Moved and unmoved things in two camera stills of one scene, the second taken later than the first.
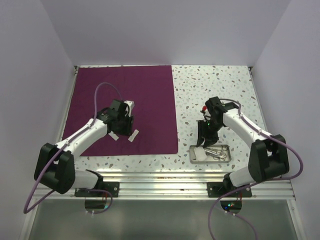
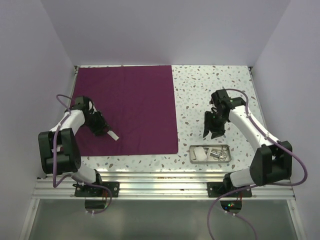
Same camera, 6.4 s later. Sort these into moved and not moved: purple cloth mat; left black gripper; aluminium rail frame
Moved: left black gripper
Not moved: aluminium rail frame; purple cloth mat
